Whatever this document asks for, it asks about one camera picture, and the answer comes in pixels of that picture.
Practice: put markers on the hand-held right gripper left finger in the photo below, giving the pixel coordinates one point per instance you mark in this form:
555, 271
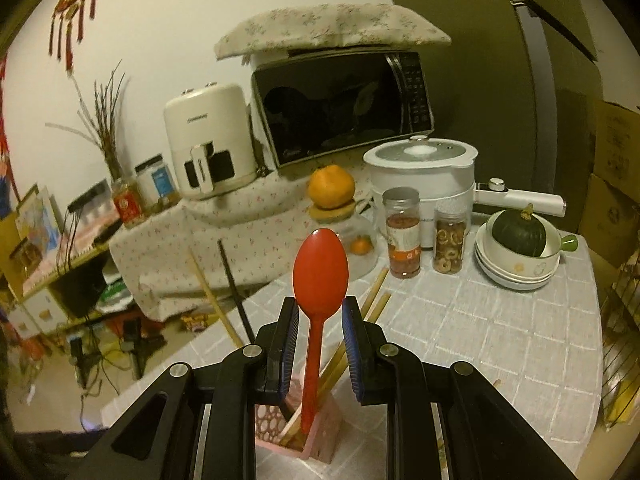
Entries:
292, 340

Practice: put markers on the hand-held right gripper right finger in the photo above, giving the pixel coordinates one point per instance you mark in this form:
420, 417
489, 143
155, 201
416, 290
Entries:
350, 340

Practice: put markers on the bundle of wooden chopsticks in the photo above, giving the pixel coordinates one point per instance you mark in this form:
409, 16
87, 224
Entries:
372, 300

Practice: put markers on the red plastic spoon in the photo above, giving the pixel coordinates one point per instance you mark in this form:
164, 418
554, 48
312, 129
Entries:
320, 270

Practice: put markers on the black chopstick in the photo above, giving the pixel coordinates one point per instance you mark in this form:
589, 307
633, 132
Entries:
235, 290

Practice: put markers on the pink perforated utensil holder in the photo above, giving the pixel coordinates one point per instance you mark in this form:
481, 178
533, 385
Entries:
325, 430

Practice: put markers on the glass teapot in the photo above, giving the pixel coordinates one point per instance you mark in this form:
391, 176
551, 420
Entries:
362, 260

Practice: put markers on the red spice jar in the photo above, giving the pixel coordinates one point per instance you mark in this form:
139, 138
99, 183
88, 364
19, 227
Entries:
402, 240

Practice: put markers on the grey checked tablecloth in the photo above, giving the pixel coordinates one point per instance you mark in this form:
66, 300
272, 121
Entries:
475, 335

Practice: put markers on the floral tablecloth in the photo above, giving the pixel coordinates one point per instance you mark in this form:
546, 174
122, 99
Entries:
210, 220

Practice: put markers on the orange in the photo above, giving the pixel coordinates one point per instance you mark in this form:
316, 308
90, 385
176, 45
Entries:
331, 187

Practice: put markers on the white electric cooking pot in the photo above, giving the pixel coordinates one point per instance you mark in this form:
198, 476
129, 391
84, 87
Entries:
425, 170

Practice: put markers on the green squash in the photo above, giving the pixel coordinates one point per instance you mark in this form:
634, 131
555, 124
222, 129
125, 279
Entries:
517, 232

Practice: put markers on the blue label jar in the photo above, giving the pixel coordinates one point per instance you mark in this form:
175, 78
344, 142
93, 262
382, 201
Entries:
157, 182

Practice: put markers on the red label jar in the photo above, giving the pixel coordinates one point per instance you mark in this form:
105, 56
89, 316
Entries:
127, 202

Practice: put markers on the white air fryer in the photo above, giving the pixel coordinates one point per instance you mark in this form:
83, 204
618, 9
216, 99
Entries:
210, 120

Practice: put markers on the black microwave oven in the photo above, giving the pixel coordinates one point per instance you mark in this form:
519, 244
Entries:
340, 105

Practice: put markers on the black power strip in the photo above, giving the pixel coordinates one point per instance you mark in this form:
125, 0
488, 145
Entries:
90, 197

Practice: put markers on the framed picture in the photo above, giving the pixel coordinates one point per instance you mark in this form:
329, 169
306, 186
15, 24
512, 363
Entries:
37, 220

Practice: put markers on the dried branch bouquet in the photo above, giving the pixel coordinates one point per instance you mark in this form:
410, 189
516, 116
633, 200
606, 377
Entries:
107, 125

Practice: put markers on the grey refrigerator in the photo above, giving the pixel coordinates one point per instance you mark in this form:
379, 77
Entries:
475, 60

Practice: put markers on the floral microwave cover cloth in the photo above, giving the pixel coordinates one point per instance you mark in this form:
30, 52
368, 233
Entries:
330, 25

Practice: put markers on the cardboard box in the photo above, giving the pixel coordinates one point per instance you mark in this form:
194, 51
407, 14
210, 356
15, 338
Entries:
612, 160

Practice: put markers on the red hanging ornament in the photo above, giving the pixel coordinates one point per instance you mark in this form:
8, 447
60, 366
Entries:
75, 0

